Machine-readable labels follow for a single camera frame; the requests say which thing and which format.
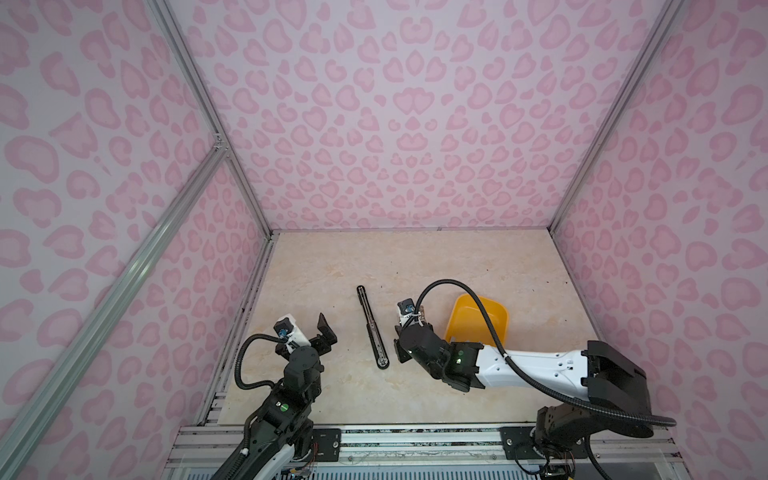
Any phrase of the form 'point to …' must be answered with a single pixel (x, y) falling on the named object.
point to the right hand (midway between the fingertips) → (396, 326)
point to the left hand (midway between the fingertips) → (310, 318)
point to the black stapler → (381, 356)
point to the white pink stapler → (422, 314)
